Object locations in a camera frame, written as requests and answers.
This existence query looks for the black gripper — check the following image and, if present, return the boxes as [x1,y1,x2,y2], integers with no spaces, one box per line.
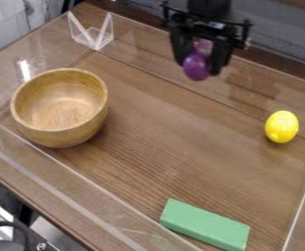
[160,0,254,75]

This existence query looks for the purple toy eggplant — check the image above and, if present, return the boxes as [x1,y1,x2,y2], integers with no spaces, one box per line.
[183,38,215,81]

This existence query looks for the brown wooden bowl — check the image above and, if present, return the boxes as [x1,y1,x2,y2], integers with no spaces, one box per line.
[11,68,109,148]

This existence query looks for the yellow toy lemon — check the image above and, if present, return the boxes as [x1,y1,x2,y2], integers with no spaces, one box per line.
[266,110,300,144]

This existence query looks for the green rectangular block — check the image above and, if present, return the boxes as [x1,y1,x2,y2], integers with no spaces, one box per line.
[160,199,251,251]

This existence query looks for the clear acrylic corner bracket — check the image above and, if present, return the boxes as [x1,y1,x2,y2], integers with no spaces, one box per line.
[67,12,114,51]

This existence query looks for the clear acrylic enclosure wall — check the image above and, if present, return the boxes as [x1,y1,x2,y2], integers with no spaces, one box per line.
[0,125,203,251]

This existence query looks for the black cable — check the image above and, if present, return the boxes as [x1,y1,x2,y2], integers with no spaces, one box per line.
[0,221,31,251]

